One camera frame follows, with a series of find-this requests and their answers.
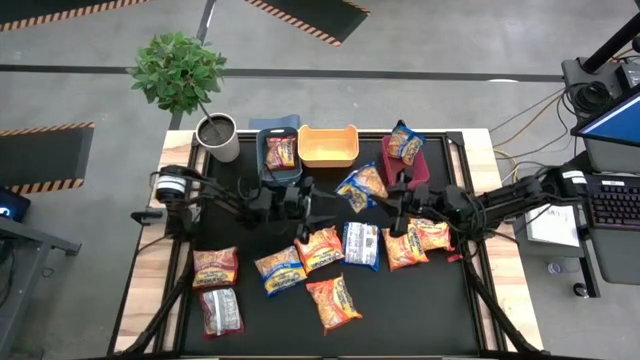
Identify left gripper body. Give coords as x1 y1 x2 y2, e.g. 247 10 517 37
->
244 174 312 231

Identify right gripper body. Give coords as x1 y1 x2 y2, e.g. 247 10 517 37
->
399 182 454 224

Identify orange Maruchan ramen pack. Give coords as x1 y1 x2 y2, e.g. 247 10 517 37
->
305 273 364 335
407 217 456 254
293 225 346 275
381 224 430 273

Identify blue Maruchan ramen pack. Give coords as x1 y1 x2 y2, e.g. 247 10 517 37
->
340 221 381 273
386 119 426 167
253 244 309 297
334 161 390 215

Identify red Maruchan ramen pack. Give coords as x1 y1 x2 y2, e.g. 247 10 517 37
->
192 246 240 291
199 287 245 340
263 135 299 172

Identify pink plastic bin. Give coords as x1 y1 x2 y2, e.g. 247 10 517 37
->
380 133 431 190

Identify blue-grey plastic bin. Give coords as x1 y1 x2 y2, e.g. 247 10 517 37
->
255 126 304 187

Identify yellow plastic bin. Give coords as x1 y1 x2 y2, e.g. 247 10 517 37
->
297 123 360 169

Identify white plant pot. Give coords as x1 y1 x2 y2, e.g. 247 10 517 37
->
194 112 241 164

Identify white paper sheet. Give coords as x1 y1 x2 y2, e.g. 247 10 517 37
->
523 203 582 249

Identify clear water bottle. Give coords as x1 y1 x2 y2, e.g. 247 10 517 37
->
546 257 581 276

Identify green potted plant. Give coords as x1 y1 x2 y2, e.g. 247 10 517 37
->
125 30 229 141

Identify black hazard-striped floor mat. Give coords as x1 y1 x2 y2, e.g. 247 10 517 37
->
0 0 154 34
0 121 96 196
243 0 372 49

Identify black keyboard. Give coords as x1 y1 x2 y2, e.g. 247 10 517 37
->
582 173 640 231

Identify grey equipment box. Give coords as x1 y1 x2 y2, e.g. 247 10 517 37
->
560 55 640 96

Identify laptop and keyboard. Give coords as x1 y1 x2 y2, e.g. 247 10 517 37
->
574 134 640 287

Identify computer monitor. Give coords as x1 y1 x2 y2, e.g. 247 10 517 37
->
571 92 640 150

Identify black pole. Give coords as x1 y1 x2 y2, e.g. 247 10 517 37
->
581 12 640 75

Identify grey desk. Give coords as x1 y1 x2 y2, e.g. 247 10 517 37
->
0 214 84 359

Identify black laptop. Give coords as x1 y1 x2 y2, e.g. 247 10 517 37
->
0 185 32 225

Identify black frame strut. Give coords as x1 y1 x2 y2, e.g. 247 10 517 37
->
462 249 544 357
117 244 197 357

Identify coiled black cable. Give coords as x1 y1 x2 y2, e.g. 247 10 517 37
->
569 79 610 115

